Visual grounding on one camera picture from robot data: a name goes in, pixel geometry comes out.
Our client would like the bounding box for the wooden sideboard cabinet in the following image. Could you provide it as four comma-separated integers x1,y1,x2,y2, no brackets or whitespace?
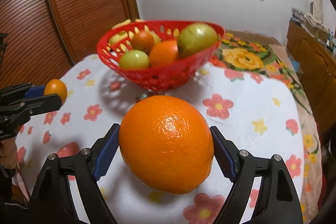
286,20,335,138

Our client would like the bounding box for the small green guava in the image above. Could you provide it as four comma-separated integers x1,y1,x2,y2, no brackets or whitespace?
118,50,150,70

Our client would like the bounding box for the cardboard box of items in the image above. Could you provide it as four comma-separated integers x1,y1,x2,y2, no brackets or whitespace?
303,12,330,42

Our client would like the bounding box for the floral bed blanket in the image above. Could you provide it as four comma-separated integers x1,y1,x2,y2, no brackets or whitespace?
202,31,322,223

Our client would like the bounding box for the yellow-green pear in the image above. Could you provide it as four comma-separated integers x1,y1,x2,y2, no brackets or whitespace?
106,19,162,55
177,23,218,57

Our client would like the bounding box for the person's left hand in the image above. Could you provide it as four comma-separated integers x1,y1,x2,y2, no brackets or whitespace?
0,136,21,169

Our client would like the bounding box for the red plastic perforated basket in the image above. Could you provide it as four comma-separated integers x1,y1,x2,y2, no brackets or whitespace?
97,20,225,91

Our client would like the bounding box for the white floral tablecloth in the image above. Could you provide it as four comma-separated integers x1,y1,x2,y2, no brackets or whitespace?
17,55,303,223

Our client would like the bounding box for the brown louvered wardrobe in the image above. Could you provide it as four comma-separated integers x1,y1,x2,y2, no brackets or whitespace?
1,0,139,87

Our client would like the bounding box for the large orange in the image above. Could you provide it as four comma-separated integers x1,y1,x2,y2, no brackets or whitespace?
130,30,155,53
119,96,214,194
149,40,179,67

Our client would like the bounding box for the small tangerine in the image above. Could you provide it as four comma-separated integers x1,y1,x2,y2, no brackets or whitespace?
43,79,68,104

